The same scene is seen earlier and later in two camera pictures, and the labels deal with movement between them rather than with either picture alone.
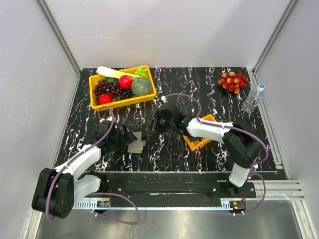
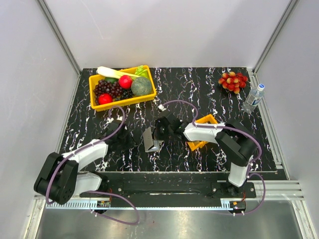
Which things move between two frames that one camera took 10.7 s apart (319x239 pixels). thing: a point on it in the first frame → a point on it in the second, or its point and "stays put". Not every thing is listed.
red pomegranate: (125, 81) stays put
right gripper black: (154, 126) → (158, 136)
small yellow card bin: (199, 143) stays put
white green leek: (114, 73) stays put
